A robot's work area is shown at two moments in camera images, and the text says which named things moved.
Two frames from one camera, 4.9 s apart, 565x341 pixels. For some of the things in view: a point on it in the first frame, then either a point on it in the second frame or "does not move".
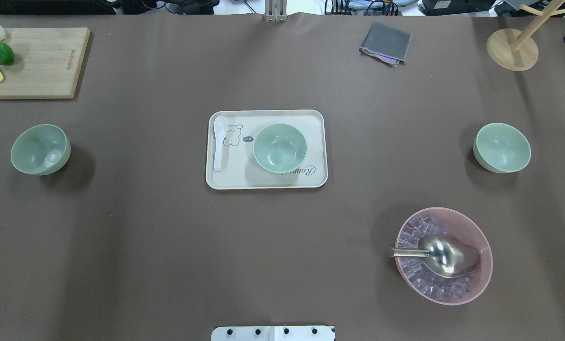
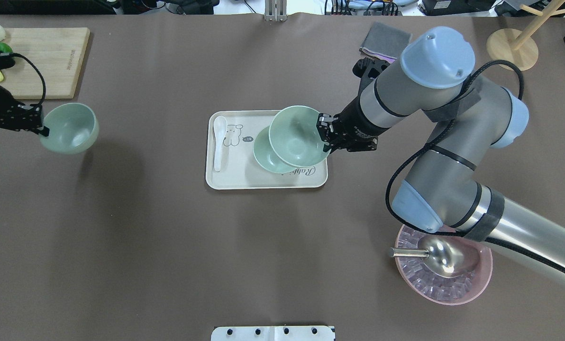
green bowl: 280,148 does not move
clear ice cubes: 433,284 does not move
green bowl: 502,148 -> 295,137
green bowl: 41,150 -> 73,129
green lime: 2,53 does not move
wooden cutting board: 47,64 does not move
